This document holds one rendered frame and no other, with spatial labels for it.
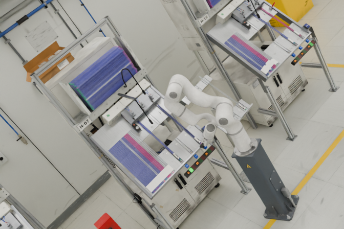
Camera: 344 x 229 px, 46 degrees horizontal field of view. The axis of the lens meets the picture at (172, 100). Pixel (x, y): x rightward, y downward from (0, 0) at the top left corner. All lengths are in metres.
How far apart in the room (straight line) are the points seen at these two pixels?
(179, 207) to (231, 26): 1.75
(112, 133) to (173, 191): 0.78
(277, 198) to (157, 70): 2.61
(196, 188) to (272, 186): 0.85
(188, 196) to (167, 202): 0.23
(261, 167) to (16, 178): 2.82
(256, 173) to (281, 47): 1.31
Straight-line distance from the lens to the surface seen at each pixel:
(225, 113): 2.75
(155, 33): 5.21
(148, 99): 3.39
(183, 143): 3.30
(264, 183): 3.18
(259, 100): 4.07
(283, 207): 3.38
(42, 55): 3.61
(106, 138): 3.34
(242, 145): 2.97
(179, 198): 3.72
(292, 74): 4.37
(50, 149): 4.84
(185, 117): 2.87
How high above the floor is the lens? 2.54
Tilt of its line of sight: 26 degrees down
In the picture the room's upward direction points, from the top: 33 degrees counter-clockwise
